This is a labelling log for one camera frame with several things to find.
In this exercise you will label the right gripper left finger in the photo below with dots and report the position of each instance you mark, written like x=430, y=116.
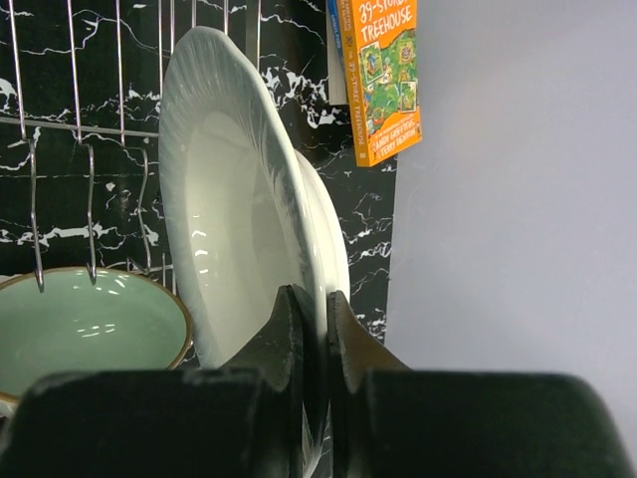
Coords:
x=243, y=419

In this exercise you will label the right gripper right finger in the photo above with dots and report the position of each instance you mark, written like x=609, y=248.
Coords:
x=390, y=420

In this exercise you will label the pale green ceramic bowl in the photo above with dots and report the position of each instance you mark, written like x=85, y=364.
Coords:
x=72, y=321

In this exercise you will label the white paper plate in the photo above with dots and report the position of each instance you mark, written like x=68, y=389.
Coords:
x=246, y=214

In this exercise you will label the blue book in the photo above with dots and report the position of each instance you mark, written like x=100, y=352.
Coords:
x=337, y=95

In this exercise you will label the steel wire dish rack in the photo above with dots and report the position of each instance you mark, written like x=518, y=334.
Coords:
x=253, y=46

